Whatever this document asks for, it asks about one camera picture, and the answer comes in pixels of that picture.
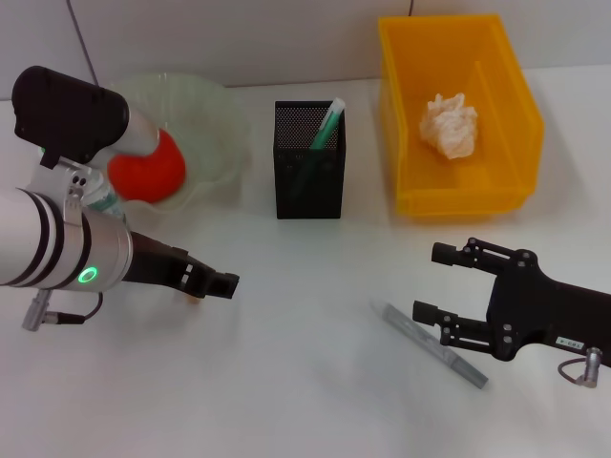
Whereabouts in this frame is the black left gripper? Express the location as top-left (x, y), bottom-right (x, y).
top-left (122, 231), bottom-right (240, 301)

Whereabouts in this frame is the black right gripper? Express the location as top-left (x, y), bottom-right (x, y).
top-left (411, 237), bottom-right (611, 369)

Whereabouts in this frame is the grey marker pen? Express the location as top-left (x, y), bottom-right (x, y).
top-left (380, 302), bottom-right (490, 390)

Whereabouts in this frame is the orange fruit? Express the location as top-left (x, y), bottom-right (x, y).
top-left (107, 128), bottom-right (187, 204)

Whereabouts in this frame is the clear plastic water bottle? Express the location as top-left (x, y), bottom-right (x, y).
top-left (37, 147), bottom-right (129, 230)

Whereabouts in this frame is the white paper ball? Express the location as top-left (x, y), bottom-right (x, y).
top-left (418, 93), bottom-right (478, 161)

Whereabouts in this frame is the green pen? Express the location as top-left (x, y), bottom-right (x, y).
top-left (289, 97), bottom-right (346, 201)

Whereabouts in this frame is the black mesh pen holder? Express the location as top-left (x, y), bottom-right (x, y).
top-left (273, 99), bottom-right (346, 220)

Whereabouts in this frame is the green glass fruit plate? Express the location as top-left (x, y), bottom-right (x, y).
top-left (102, 71), bottom-right (252, 219)

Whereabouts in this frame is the yellow plastic bin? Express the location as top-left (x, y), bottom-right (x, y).
top-left (377, 13), bottom-right (545, 219)

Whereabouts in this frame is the left gripper cable with plug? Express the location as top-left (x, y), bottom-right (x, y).
top-left (21, 288), bottom-right (105, 331)

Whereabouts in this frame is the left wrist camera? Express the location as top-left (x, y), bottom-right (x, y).
top-left (11, 65), bottom-right (162, 169)

